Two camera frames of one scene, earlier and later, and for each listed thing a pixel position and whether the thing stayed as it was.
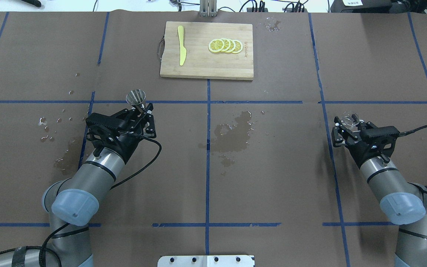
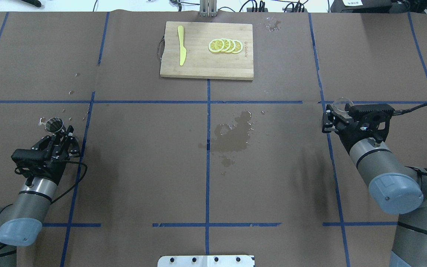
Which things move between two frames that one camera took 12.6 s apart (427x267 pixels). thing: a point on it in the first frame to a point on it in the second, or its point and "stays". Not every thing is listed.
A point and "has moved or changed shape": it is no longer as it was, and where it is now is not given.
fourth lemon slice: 239,46 stays
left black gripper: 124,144 to 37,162
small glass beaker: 346,119 has moved or changed shape
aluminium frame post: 208,8 stays
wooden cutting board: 200,62 stays
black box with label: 362,6 stays
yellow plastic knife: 183,50 stays
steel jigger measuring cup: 136,97 to 54,125
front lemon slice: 216,45 stays
